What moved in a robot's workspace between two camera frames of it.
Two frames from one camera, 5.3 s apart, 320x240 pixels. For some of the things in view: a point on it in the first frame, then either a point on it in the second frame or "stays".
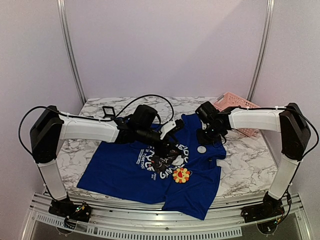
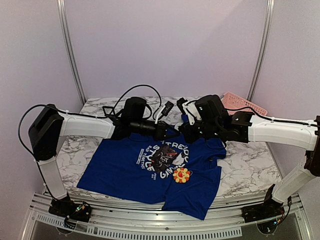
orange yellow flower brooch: x=181 y=175 stays
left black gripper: x=163 y=153 → x=160 y=134
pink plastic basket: x=227 y=100 stays
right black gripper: x=206 y=136 → x=191 y=133
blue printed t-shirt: x=187 y=187 stays
